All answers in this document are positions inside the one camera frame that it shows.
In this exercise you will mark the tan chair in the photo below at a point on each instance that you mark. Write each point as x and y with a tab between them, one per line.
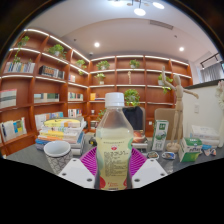
163	114

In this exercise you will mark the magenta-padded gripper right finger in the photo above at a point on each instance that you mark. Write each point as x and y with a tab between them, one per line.
148	171

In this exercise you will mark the branched ceiling lamp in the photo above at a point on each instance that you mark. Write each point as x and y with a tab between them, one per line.
139	11

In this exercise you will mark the recessed ceiling light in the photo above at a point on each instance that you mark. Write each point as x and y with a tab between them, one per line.
96	44
181	49

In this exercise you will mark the black ceiling track rail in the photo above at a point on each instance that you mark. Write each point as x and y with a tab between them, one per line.
210	59

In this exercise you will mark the ceiling air vent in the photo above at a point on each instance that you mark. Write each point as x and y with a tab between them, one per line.
161	24

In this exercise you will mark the wooden artist mannequin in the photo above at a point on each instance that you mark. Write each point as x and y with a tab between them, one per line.
179	106

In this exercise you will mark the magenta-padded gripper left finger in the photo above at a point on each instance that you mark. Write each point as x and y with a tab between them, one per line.
75	171

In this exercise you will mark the white patterned mug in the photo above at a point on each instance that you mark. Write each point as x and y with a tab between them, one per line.
58	156

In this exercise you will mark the small white wall switch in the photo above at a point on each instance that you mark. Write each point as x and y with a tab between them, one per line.
196	108

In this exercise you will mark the wooden shelf unit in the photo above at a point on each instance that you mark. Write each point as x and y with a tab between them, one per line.
50	90

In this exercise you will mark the tall green white carton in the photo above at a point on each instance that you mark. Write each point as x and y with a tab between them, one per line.
160	135

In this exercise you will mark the small green white box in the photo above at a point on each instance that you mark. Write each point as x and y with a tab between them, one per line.
190	150

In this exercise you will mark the stack of colourful books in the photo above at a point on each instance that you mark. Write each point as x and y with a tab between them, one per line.
63	131

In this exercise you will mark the chair with dark jacket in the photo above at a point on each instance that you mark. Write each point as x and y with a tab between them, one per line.
133	118

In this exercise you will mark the grey curtain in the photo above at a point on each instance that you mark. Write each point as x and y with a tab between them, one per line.
213	72

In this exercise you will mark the yellow drink bottle white cap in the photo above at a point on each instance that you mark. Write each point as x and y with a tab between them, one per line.
114	146

